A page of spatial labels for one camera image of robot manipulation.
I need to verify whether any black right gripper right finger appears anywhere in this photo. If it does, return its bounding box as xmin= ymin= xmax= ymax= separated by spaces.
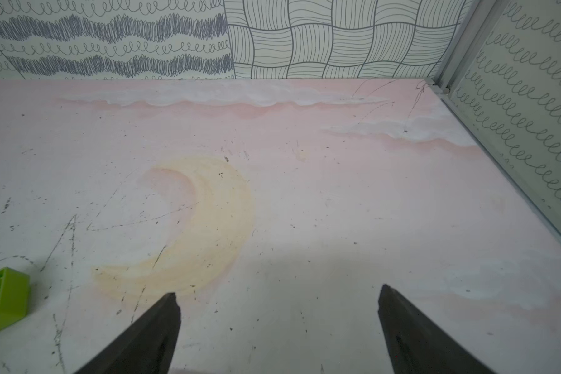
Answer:
xmin=378 ymin=285 xmax=493 ymax=374

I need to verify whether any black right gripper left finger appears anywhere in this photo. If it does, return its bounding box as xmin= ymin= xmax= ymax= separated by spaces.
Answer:
xmin=77 ymin=292 xmax=181 ymax=373

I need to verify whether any green square lego brick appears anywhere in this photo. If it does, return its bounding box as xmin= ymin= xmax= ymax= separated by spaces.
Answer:
xmin=0 ymin=267 xmax=30 ymax=330

